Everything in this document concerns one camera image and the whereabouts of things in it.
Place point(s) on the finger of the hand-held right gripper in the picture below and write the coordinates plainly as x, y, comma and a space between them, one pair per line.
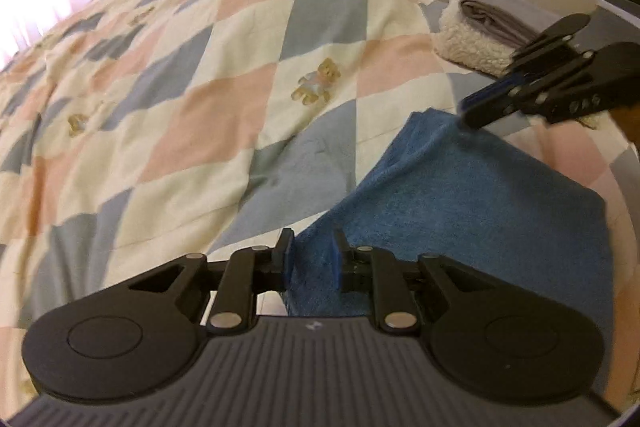
487, 99
550, 34

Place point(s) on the white fleece blanket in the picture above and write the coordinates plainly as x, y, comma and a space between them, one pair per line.
465, 42

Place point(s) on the folded grey cloth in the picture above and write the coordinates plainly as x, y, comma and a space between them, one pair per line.
500, 14

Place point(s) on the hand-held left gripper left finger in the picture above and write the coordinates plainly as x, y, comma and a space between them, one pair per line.
287, 259

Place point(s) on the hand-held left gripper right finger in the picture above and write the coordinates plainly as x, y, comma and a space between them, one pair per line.
342, 259

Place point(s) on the blue jeans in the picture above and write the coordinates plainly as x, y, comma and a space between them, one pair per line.
450, 207

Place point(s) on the checked teddy bear quilt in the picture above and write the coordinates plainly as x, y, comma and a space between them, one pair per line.
200, 107

